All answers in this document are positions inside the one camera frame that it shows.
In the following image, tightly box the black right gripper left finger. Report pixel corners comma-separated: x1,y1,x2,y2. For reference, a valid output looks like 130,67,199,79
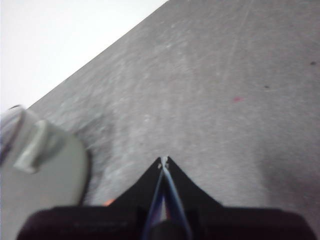
109,156,166,209

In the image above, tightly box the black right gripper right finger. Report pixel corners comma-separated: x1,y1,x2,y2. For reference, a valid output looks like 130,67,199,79
163,155,224,209

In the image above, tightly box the pale green electric cooking pot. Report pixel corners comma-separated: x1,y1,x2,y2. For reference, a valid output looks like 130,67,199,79
0,107,90,240

